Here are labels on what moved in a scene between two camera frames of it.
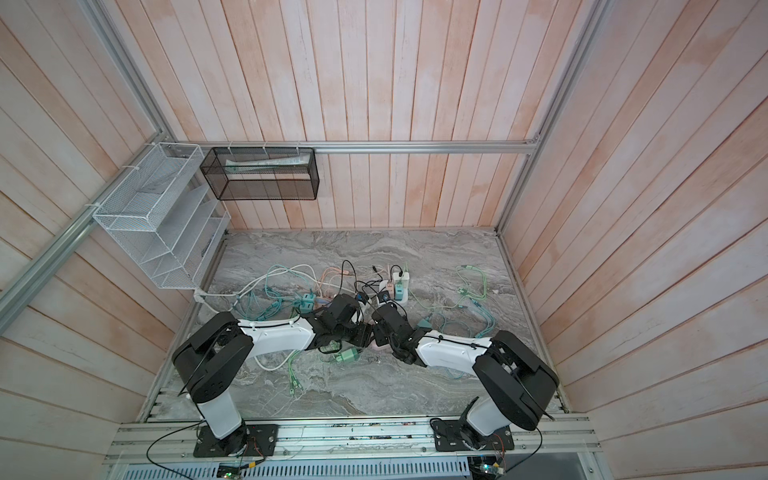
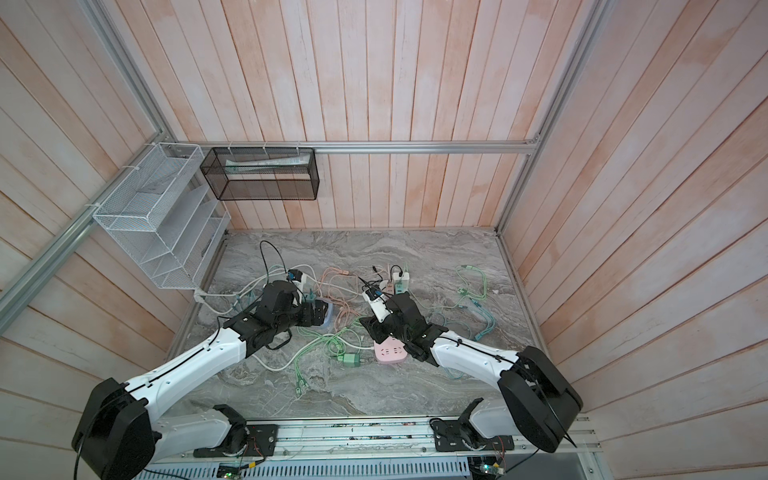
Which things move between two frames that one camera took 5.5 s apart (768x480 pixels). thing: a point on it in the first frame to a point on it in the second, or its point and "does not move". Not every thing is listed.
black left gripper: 364,335 to 308,319
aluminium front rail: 355,441 does not move
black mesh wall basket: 261,174 does not move
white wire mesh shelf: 164,216 does not move
